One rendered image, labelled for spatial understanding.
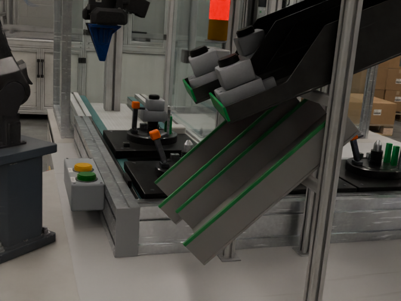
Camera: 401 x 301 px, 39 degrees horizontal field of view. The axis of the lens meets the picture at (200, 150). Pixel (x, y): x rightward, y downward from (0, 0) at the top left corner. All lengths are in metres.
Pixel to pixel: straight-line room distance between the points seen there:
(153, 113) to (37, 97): 5.02
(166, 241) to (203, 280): 0.14
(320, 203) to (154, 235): 0.43
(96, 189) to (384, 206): 0.63
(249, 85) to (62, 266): 0.51
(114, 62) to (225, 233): 1.56
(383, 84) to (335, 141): 7.52
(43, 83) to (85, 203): 5.31
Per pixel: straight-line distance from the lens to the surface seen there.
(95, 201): 1.21
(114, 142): 1.52
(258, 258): 1.14
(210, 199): 0.89
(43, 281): 1.02
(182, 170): 1.02
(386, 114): 7.23
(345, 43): 0.72
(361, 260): 1.21
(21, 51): 6.46
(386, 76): 8.26
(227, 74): 0.76
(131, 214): 1.07
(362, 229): 1.29
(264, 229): 1.17
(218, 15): 1.39
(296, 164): 0.76
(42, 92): 6.51
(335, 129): 0.74
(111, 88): 2.25
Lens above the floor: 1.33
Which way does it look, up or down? 14 degrees down
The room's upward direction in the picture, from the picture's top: 4 degrees clockwise
